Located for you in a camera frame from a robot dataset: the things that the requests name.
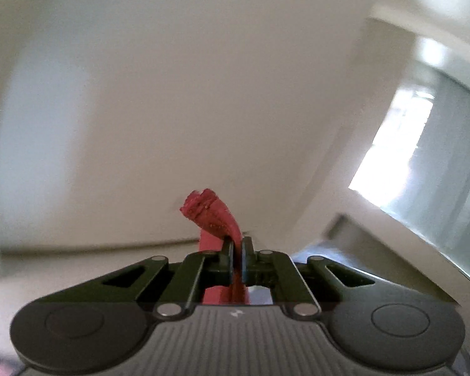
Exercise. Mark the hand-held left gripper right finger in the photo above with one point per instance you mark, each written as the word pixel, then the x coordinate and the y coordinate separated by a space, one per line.
pixel 246 260

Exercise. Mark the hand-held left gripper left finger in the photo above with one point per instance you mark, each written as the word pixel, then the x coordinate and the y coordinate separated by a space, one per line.
pixel 228 260

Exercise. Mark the red small garment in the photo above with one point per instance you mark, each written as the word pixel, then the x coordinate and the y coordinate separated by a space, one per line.
pixel 215 219

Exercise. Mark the beige window bench cabinet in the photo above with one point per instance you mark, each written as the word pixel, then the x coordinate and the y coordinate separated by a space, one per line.
pixel 380 250

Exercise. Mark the bright window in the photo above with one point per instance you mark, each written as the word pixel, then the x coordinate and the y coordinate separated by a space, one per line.
pixel 395 141

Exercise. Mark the pale green curtain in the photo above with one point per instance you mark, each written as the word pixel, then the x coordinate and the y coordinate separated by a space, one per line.
pixel 450 172

